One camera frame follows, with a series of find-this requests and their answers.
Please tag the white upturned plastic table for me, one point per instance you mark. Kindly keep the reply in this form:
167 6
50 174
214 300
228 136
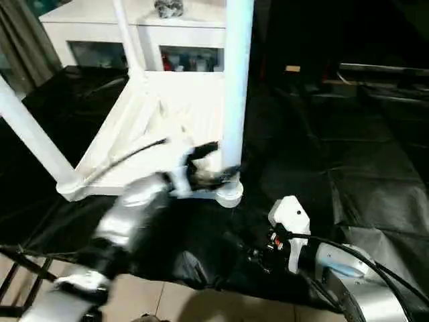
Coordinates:
140 117

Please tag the white plastic table leg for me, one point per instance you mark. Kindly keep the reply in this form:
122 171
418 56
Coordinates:
30 134
129 40
238 84

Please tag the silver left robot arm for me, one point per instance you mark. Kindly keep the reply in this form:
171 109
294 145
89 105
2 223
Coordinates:
127 214

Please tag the black glossy mat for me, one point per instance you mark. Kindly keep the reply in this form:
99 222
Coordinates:
335 151

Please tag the black left robot foot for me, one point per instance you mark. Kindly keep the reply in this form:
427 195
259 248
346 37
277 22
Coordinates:
148 318

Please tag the black speaker box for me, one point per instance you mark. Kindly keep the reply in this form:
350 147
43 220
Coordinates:
295 33

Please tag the white glass-door cabinet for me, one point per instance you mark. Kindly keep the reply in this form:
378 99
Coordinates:
83 30

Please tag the black glossy tv stand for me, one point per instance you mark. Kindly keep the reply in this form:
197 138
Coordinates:
385 72

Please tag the grey curtain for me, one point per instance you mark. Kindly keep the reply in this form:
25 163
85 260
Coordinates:
27 43

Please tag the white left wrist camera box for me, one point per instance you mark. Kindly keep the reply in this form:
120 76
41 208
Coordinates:
182 167

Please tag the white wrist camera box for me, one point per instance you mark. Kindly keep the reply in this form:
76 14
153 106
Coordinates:
182 167
291 214

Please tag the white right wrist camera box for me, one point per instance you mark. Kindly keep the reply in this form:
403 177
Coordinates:
291 214

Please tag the black folding table frame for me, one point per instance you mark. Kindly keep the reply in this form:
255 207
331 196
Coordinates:
23 258

